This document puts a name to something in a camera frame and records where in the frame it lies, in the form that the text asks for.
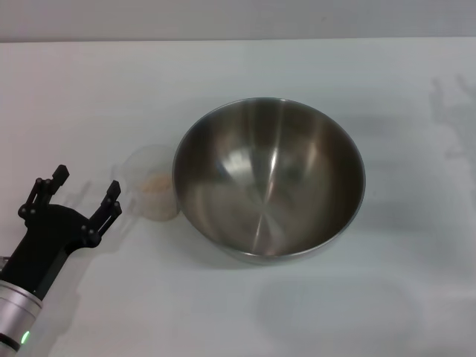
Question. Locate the clear plastic measuring cup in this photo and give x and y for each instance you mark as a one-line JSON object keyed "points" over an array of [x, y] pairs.
{"points": [[141, 160]]}

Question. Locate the stainless steel mixing bowl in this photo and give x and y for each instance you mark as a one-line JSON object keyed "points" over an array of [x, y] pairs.
{"points": [[267, 178]]}

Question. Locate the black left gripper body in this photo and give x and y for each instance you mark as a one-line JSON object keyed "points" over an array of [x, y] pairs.
{"points": [[48, 241]]}

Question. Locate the white rice grains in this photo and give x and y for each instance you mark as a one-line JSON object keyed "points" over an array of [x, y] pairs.
{"points": [[158, 186]]}

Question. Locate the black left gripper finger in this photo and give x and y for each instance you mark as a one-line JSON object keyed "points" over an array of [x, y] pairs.
{"points": [[109, 206], [46, 189]]}

